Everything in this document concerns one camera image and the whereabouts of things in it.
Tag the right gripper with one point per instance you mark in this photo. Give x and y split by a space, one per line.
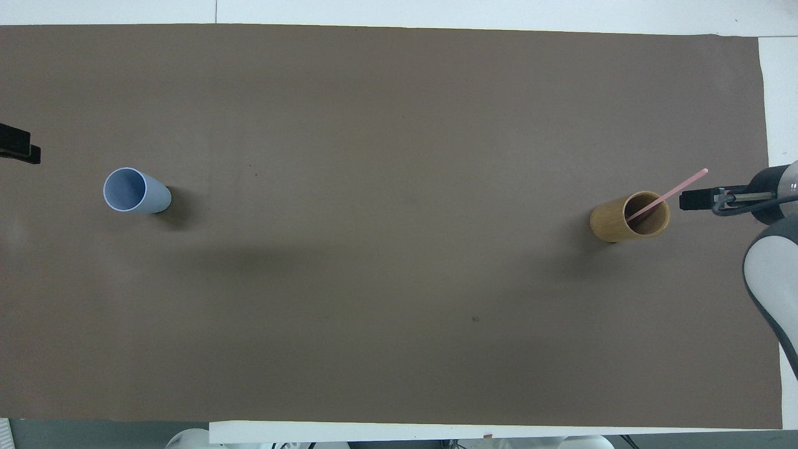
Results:
770 187

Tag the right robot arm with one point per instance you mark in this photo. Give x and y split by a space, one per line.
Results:
770 268

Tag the brown bamboo cup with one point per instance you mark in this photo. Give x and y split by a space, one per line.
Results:
605 221

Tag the light blue plastic cup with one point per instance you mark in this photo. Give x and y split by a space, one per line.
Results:
153 198

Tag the pink straw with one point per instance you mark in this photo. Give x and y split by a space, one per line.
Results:
674 191

